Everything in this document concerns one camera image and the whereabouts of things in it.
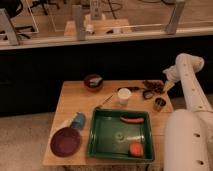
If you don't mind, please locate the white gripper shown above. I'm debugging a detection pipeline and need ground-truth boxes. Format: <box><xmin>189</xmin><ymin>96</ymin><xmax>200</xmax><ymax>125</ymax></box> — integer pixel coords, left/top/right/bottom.
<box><xmin>163</xmin><ymin>65</ymin><xmax>179</xmax><ymax>92</ymax></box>

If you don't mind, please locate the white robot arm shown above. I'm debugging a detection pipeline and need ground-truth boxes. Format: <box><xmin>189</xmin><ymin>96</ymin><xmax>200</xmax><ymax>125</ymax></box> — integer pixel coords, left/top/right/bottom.
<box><xmin>164</xmin><ymin>53</ymin><xmax>213</xmax><ymax>171</ymax></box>

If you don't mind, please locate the brown bowl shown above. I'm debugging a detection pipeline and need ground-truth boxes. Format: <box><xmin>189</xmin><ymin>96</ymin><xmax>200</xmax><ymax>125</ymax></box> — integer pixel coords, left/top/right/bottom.
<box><xmin>84</xmin><ymin>74</ymin><xmax>103</xmax><ymax>92</ymax></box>

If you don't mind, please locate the crumpled foil in bowl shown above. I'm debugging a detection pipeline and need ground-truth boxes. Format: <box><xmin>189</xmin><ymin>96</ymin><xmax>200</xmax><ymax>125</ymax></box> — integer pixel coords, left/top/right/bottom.
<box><xmin>89</xmin><ymin>77</ymin><xmax>103</xmax><ymax>86</ymax></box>

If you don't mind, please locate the purple bowl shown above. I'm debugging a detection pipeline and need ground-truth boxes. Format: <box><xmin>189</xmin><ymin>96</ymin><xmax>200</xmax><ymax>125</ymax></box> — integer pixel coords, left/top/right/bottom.
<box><xmin>50</xmin><ymin>127</ymin><xmax>81</xmax><ymax>157</ymax></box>

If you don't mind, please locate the black small scoop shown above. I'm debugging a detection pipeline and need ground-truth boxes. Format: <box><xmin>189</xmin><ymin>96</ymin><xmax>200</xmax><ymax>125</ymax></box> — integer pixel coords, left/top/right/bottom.
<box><xmin>142</xmin><ymin>90</ymin><xmax>154</xmax><ymax>99</ymax></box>

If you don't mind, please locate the small brown cup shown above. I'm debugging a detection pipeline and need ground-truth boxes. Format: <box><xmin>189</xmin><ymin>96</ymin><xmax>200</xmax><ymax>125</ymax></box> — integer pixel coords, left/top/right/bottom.
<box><xmin>153</xmin><ymin>97</ymin><xmax>166</xmax><ymax>112</ymax></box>

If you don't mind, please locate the black spoon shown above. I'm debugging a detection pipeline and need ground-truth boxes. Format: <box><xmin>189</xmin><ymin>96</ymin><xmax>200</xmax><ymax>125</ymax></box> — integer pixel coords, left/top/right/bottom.
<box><xmin>117</xmin><ymin>86</ymin><xmax>145</xmax><ymax>92</ymax></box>

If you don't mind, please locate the white cup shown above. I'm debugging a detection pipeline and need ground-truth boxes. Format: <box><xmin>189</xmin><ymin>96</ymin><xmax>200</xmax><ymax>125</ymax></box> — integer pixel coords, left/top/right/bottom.
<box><xmin>117</xmin><ymin>88</ymin><xmax>132</xmax><ymax>105</ymax></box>

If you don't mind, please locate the red sausage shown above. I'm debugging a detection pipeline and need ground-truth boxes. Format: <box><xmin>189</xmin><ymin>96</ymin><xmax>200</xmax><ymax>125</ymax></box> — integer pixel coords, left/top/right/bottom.
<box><xmin>120</xmin><ymin>117</ymin><xmax>144</xmax><ymax>124</ymax></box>

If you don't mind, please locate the green plastic tray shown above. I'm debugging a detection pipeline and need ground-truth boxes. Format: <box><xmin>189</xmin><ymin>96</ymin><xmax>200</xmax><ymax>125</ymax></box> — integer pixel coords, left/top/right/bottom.
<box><xmin>87</xmin><ymin>108</ymin><xmax>155</xmax><ymax>163</ymax></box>

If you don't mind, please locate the clear utensil in tray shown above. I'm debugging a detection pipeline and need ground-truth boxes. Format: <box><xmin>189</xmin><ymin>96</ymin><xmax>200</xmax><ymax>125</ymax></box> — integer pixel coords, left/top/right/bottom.
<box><xmin>114</xmin><ymin>132</ymin><xmax>141</xmax><ymax>143</ymax></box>

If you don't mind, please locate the orange carrot piece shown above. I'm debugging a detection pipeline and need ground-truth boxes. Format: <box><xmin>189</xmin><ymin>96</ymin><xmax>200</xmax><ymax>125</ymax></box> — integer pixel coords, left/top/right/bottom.
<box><xmin>129</xmin><ymin>142</ymin><xmax>143</xmax><ymax>157</ymax></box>

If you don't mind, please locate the white spoon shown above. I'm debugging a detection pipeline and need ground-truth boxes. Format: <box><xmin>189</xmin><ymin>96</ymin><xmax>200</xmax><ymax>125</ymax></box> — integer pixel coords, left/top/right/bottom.
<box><xmin>59</xmin><ymin>118</ymin><xmax>73</xmax><ymax>129</ymax></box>

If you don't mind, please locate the black office chair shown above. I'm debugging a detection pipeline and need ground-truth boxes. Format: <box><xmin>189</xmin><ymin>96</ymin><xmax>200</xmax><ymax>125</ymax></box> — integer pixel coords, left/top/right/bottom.
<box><xmin>0</xmin><ymin>0</ymin><xmax>35</xmax><ymax>39</ymax></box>

